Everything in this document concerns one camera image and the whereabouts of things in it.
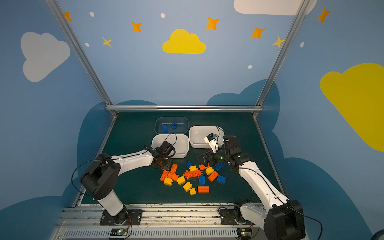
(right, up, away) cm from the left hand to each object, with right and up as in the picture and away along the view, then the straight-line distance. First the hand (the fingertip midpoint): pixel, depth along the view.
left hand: (167, 162), depth 93 cm
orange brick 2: (-1, -6, -5) cm, 8 cm away
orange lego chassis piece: (+16, -6, -5) cm, 18 cm away
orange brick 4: (+23, -3, -1) cm, 23 cm away
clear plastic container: (+8, +22, +22) cm, 32 cm away
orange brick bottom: (+22, -13, -9) cm, 27 cm away
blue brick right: (+33, -8, -7) cm, 35 cm away
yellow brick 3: (+17, -3, -2) cm, 17 cm away
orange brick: (+5, -3, -2) cm, 6 cm away
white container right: (+19, +17, +16) cm, 31 cm away
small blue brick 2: (+14, -1, -1) cm, 14 cm away
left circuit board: (-19, -28, -22) cm, 41 cm away
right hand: (+22, +8, -15) cm, 28 cm away
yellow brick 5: (+13, -11, -10) cm, 20 cm away
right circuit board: (+42, -29, -21) cm, 55 cm away
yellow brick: (+2, -9, -9) cm, 13 cm away
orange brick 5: (+29, -7, -5) cm, 30 cm away
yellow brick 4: (+27, -4, -4) cm, 27 cm away
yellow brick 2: (+10, -8, -8) cm, 15 cm away
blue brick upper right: (+29, +4, -24) cm, 38 cm away
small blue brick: (+2, +23, +19) cm, 30 cm away
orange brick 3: (+4, -6, -6) cm, 10 cm away
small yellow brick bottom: (+16, -14, -11) cm, 24 cm away
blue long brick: (-5, +21, +17) cm, 27 cm away
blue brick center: (+22, -8, -7) cm, 24 cm away
